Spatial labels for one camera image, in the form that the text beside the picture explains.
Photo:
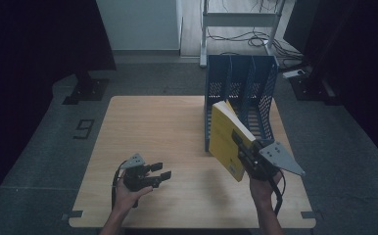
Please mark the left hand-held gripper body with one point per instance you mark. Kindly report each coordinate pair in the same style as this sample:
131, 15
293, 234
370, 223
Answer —
136, 176

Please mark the grey tape strip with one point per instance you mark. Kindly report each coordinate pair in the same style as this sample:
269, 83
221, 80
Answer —
72, 215
311, 215

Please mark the white metal stand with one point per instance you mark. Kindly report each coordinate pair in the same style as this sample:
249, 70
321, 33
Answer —
239, 19

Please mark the grey cabinet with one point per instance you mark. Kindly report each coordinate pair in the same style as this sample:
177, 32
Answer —
141, 26

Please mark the dark curtain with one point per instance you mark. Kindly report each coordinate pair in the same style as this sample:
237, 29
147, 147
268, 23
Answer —
360, 49
30, 49

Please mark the blue file rack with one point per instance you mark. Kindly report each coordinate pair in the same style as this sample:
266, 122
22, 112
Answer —
242, 81

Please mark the person's right hand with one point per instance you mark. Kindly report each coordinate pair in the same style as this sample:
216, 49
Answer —
263, 192

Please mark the white power strip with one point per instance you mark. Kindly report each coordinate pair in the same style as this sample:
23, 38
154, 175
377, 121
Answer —
293, 73

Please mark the person's left hand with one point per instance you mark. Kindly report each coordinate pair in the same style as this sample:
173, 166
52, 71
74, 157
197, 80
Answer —
126, 197

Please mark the black stand base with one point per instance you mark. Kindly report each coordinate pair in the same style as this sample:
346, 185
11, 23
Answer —
311, 88
87, 89

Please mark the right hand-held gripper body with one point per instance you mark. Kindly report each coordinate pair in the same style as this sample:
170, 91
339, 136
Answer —
272, 160

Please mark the yellow book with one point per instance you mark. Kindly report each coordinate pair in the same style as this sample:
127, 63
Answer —
224, 137

